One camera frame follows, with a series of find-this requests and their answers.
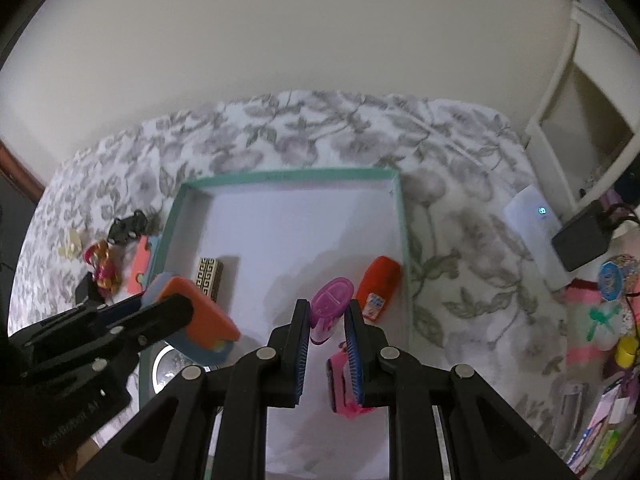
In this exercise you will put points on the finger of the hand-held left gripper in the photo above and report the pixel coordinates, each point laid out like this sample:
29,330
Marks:
160,317
125,310

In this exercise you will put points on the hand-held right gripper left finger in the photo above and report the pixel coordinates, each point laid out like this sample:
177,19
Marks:
301,360

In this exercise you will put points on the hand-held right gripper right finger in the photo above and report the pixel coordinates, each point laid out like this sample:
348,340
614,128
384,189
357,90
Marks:
352,355

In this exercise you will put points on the pink smart watch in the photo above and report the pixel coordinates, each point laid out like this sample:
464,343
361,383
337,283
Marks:
340,385

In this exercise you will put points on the large blue and orange toy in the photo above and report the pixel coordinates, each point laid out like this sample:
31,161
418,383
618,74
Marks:
205,320

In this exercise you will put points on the round tin with beads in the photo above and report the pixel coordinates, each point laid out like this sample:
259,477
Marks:
167,365

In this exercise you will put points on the doll with pink helmet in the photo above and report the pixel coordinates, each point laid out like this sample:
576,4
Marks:
102,265

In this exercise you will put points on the purple tube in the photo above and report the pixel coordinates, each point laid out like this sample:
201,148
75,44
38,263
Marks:
330,300

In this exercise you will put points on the gold and black patterned box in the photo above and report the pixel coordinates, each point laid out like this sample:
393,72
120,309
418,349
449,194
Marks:
207,275

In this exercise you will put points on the cream hair claw clip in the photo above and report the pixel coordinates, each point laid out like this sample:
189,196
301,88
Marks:
70,245

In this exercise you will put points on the red-orange plastic container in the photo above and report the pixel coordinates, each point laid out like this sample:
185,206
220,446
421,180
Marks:
382,275

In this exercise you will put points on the teal cardboard box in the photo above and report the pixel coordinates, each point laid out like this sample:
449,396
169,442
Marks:
300,225

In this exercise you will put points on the small orange and blue toy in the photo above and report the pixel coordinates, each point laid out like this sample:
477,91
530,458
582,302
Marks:
140,265

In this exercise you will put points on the black toy car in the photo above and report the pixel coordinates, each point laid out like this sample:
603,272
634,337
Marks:
127,227

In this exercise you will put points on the grey floral blanket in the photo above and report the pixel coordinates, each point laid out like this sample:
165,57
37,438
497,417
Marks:
450,260

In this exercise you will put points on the dark wooden furniture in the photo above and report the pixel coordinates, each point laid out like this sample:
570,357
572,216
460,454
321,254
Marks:
20,170

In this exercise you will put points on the white flat device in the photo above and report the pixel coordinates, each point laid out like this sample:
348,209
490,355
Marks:
535,230

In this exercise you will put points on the green plastic toy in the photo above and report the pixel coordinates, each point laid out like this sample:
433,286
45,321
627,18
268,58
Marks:
602,320

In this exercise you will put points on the black power adapter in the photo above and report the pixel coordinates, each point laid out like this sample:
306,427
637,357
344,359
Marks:
580,240

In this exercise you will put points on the stack of colourful booklets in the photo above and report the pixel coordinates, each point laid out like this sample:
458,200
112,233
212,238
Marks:
600,430

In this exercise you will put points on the blue patterned round toy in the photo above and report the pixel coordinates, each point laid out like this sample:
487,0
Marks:
612,277

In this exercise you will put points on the yellow plastic toy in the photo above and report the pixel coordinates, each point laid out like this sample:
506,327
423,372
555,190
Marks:
627,350

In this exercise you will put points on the white shelf unit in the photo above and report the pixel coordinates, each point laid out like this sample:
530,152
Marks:
550,125

